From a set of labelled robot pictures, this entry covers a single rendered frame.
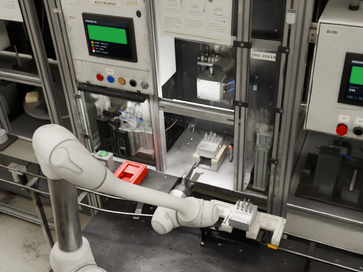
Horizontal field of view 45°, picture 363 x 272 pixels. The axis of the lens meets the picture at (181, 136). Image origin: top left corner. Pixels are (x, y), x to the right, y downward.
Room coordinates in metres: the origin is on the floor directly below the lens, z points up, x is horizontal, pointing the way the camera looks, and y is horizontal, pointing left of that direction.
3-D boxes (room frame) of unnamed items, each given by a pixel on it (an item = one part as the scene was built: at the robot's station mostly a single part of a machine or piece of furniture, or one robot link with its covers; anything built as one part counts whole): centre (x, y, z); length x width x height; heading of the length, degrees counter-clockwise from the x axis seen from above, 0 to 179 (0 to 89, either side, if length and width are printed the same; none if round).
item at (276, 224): (1.44, -0.26, 0.84); 0.36 x 0.14 x 0.10; 64
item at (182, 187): (1.52, 0.01, 1.01); 0.09 x 0.07 x 0.08; 154
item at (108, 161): (1.80, 0.40, 0.97); 0.08 x 0.08 x 0.12; 64
